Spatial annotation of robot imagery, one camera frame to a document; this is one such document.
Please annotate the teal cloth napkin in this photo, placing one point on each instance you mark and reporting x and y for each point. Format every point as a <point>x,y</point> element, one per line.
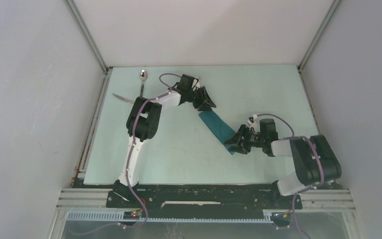
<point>221,130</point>

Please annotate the grey slotted cable duct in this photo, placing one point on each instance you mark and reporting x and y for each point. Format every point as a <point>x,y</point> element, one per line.
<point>119,216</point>

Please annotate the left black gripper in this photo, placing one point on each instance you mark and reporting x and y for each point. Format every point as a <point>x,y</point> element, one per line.
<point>203,96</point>

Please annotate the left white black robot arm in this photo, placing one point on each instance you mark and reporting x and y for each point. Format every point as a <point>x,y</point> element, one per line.
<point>143,122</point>

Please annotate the silver knife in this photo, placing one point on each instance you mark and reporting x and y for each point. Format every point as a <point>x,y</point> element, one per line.
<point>123,98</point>

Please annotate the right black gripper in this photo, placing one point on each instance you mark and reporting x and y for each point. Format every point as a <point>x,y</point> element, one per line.
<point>244,148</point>

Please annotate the silver spoon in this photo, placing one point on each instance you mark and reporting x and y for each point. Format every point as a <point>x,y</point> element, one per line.
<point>143,78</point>

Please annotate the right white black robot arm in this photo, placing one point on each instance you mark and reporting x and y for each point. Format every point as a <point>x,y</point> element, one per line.
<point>313,158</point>

